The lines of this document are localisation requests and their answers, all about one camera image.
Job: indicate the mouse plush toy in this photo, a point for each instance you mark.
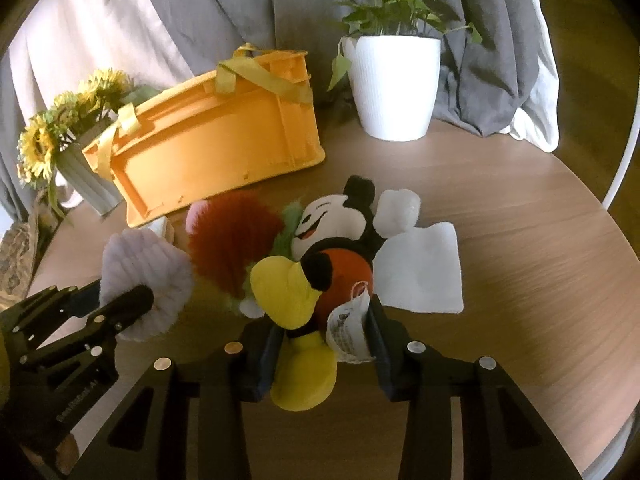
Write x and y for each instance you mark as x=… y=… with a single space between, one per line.
x=345 y=270

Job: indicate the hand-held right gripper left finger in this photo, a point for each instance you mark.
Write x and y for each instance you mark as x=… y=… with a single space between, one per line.
x=266 y=360

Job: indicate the grey ribbed vase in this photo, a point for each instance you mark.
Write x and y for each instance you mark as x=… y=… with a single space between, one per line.
x=87 y=180

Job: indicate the white hoop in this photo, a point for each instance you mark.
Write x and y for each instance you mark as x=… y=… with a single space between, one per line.
x=622 y=170

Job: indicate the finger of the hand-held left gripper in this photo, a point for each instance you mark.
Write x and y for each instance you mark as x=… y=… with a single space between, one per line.
x=125 y=305
x=80 y=297

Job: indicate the orange plastic crate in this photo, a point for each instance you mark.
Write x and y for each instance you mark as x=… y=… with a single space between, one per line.
x=210 y=145

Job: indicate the artificial sunflower bouquet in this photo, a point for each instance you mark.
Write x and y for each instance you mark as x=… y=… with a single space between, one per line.
x=40 y=145

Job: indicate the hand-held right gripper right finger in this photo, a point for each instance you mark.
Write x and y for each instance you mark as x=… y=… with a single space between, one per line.
x=378 y=350

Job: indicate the white curtain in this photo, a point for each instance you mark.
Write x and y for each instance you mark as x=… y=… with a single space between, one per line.
x=542 y=85

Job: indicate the lavender fluffy plush toy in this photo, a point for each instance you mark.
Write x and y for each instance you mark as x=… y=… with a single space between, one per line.
x=150 y=265

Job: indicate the red fluffy plush toy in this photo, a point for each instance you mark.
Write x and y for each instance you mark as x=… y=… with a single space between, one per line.
x=230 y=240

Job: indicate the white towel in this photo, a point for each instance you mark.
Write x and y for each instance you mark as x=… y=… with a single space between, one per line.
x=420 y=270

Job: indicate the green leafy plant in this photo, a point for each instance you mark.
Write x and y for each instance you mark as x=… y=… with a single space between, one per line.
x=395 y=0

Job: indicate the brown patterned decor piece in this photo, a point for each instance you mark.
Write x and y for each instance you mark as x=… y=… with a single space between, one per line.
x=17 y=260

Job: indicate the grey curtain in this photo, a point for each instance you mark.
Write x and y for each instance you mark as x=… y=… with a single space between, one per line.
x=10 y=125
x=300 y=0

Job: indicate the white ribbed plant pot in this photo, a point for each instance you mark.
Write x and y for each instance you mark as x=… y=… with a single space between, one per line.
x=392 y=90

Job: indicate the beige curtain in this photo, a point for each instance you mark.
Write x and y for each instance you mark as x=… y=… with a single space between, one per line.
x=100 y=20

